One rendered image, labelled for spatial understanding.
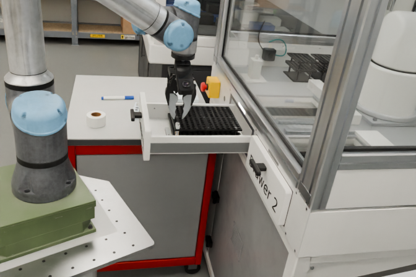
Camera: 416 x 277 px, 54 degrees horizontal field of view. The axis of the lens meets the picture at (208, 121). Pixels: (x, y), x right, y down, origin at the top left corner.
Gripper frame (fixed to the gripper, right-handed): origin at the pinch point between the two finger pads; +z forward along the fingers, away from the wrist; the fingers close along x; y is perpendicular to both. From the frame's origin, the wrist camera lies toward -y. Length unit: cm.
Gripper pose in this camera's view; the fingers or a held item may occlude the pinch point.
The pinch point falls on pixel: (178, 115)
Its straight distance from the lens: 127.9
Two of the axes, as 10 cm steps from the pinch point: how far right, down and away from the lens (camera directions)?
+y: -2.0, -4.6, 8.7
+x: -9.7, -0.1, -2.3
